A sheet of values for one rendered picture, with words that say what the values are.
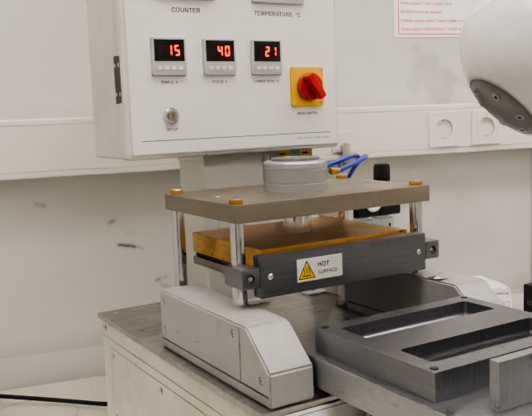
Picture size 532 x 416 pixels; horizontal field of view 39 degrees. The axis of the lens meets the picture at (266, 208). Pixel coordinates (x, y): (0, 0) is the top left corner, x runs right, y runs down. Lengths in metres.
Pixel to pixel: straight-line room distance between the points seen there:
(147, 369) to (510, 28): 0.65
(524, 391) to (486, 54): 0.27
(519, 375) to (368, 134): 0.91
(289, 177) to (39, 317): 0.66
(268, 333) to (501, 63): 0.37
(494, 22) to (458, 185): 1.16
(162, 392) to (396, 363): 0.37
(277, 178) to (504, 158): 0.89
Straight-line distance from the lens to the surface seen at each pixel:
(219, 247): 0.89
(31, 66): 1.36
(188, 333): 0.85
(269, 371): 0.71
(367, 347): 0.68
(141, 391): 1.01
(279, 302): 1.11
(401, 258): 0.90
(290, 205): 0.81
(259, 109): 1.04
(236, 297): 0.80
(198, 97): 1.00
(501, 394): 0.62
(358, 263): 0.86
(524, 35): 0.48
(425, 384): 0.63
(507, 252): 1.73
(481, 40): 0.50
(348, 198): 0.86
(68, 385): 1.38
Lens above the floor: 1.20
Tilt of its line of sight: 7 degrees down
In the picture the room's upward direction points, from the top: 2 degrees counter-clockwise
